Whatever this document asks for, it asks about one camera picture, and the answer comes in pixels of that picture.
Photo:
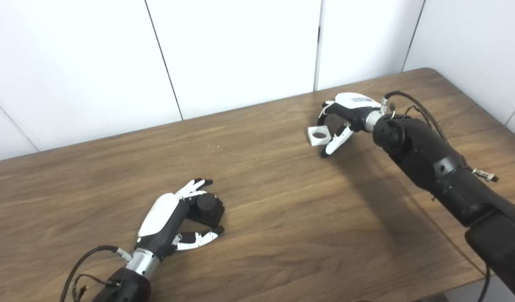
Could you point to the black peg with square base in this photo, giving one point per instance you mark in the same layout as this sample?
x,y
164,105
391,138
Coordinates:
x,y
207,205

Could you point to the white square piece with hole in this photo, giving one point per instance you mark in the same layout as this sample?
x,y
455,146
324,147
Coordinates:
x,y
312,140

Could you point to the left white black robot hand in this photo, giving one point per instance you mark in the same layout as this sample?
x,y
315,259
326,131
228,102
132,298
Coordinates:
x,y
160,216

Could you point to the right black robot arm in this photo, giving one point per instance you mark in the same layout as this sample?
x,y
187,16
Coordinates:
x,y
442,172

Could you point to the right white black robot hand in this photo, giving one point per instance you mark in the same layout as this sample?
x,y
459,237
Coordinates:
x,y
354,109

